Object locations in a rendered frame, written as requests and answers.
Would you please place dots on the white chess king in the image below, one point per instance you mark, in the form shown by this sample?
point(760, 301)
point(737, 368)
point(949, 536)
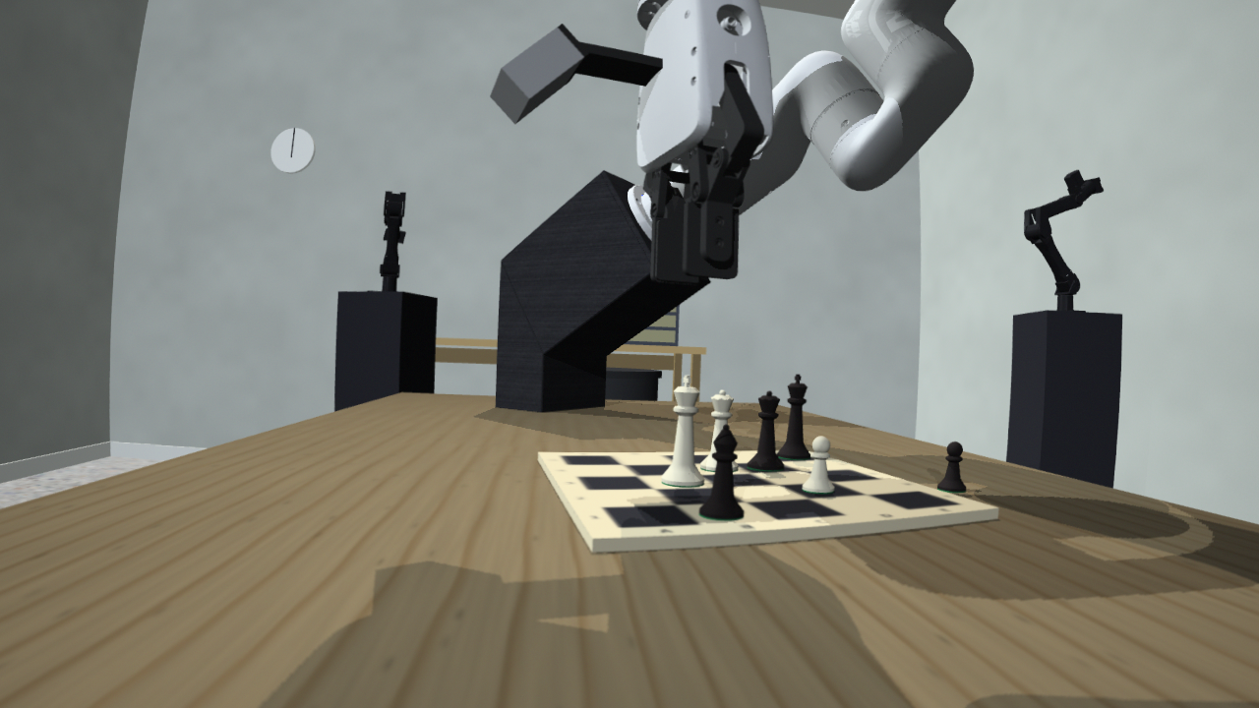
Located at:
point(683, 471)

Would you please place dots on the chessboard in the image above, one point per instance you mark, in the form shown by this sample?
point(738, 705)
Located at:
point(618, 503)

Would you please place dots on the white pawn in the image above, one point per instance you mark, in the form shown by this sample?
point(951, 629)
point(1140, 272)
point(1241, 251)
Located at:
point(818, 482)

